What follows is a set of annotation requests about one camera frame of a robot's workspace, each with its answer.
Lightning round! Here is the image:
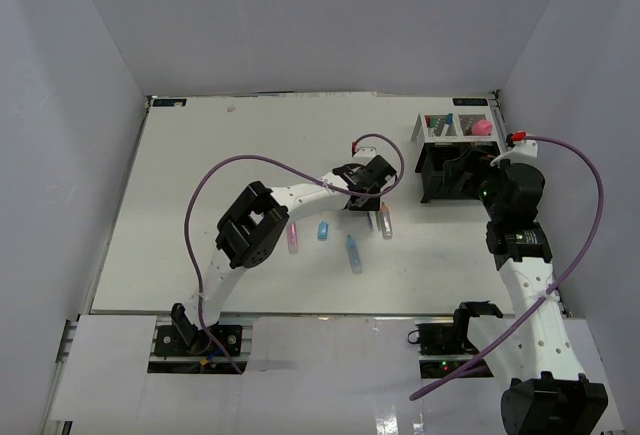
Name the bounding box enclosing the left blue table label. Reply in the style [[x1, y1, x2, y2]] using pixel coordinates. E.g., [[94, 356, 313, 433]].
[[152, 98, 187, 107]]

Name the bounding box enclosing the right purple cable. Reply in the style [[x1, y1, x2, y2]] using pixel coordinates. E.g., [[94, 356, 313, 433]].
[[409, 137, 604, 401]]

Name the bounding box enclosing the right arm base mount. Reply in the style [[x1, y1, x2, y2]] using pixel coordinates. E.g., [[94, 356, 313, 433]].
[[407, 322, 478, 380]]

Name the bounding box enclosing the right blue table label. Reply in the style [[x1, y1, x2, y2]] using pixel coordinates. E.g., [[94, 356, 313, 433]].
[[452, 97, 489, 107]]

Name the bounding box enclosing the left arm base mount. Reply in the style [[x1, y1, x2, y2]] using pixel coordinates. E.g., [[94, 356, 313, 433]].
[[147, 324, 252, 375]]

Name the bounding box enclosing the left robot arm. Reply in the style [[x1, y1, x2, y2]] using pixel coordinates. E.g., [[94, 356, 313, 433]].
[[171, 155, 405, 354]]

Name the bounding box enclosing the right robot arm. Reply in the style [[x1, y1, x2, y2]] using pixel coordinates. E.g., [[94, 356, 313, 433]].
[[443, 149, 609, 434]]

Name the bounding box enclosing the blue table label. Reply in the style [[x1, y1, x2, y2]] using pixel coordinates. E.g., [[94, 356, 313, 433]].
[[152, 98, 187, 107], [452, 97, 489, 107]]

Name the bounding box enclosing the white mesh organizer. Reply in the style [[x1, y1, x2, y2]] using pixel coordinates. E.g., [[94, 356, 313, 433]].
[[410, 113, 497, 146]]

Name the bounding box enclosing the black mesh organizer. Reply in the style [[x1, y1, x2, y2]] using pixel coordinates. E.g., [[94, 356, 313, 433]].
[[415, 142, 500, 203]]

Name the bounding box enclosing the pink stubby highlighter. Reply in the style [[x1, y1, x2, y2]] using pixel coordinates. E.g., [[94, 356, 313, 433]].
[[287, 223, 299, 254]]

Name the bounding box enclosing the blue stubby highlighter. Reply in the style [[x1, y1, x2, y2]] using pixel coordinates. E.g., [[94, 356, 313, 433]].
[[346, 235, 363, 274]]

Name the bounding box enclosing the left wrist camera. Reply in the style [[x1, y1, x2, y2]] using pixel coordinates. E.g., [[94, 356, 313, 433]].
[[351, 142, 378, 165]]

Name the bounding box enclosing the orange stubby highlighter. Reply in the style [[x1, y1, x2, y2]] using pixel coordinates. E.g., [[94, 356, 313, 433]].
[[379, 202, 393, 240]]

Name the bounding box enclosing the blue highlighter cap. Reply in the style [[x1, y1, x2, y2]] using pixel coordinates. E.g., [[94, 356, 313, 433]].
[[317, 221, 329, 241]]

